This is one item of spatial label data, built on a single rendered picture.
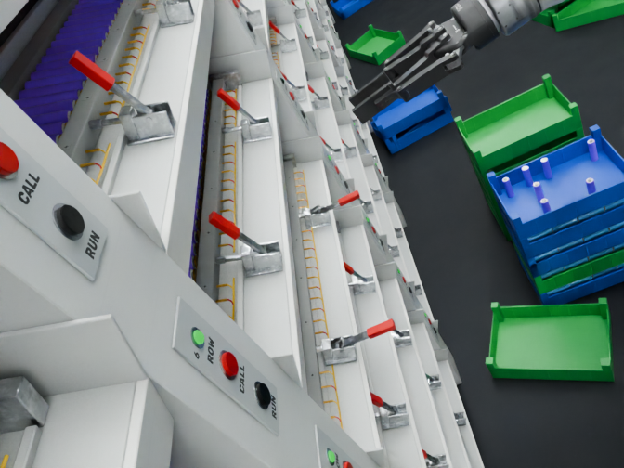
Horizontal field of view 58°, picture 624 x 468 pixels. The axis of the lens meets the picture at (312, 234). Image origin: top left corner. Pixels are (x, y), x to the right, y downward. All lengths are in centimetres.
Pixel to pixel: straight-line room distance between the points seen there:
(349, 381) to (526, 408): 97
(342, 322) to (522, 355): 100
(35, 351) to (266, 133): 56
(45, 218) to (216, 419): 15
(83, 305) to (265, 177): 47
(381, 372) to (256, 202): 38
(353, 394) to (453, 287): 123
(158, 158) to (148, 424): 24
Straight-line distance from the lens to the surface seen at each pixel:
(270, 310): 56
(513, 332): 174
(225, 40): 95
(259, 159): 76
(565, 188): 161
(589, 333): 170
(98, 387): 32
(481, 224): 204
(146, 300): 33
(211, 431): 36
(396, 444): 86
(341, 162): 135
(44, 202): 30
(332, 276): 82
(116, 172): 47
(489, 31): 88
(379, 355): 94
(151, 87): 59
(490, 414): 164
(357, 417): 68
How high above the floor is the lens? 145
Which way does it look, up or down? 38 degrees down
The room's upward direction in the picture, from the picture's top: 36 degrees counter-clockwise
